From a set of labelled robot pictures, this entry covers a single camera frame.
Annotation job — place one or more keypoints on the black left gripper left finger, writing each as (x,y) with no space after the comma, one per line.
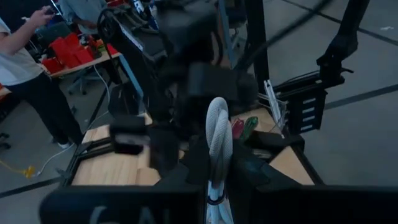
(197,161)

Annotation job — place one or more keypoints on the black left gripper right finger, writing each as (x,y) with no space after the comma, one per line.
(245,165)

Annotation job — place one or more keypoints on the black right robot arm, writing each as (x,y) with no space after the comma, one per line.
(140,46)

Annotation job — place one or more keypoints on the black vented control box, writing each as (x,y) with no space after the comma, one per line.
(306,112)

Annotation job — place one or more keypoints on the work table with blue legs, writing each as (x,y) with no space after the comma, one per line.
(87,63)

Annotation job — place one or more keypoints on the person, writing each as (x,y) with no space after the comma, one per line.
(21,68)
(84,12)

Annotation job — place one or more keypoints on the yellow extension plug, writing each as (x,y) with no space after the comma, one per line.
(29,171)

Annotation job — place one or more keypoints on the black gantry post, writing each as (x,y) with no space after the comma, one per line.
(256,46)

